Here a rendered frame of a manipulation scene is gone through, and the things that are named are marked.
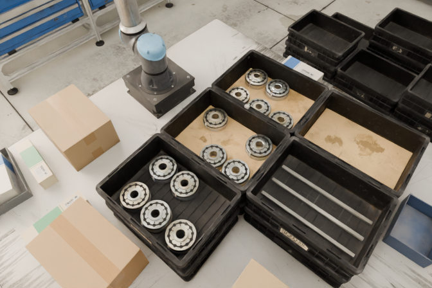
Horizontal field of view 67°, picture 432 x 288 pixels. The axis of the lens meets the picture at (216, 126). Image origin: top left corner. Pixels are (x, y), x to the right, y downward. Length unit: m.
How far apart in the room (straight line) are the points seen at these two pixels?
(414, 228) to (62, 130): 1.41
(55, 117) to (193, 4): 2.35
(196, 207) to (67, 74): 2.12
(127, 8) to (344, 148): 1.03
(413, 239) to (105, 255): 1.08
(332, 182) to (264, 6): 2.53
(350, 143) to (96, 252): 1.00
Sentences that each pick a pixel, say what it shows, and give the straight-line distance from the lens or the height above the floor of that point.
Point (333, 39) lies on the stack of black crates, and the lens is 2.41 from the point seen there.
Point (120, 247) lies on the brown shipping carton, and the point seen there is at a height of 0.86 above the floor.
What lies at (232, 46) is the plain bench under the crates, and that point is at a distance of 1.90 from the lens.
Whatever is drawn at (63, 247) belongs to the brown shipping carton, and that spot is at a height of 0.86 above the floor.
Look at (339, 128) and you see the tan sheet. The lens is 1.42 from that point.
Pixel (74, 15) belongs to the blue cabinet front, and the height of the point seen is 0.35.
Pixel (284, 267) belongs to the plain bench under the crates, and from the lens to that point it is 1.26.
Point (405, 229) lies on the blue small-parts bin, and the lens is 1.44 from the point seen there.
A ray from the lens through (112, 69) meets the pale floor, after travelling 2.94.
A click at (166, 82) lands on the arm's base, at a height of 0.83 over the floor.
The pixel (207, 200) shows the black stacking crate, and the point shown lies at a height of 0.83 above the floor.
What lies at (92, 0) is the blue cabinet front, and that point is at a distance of 3.05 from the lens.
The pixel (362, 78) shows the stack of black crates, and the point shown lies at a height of 0.38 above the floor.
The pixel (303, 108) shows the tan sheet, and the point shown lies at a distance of 1.44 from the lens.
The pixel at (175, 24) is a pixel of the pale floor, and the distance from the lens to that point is 3.30.
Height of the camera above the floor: 1.91
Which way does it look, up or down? 53 degrees down
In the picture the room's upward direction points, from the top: 2 degrees counter-clockwise
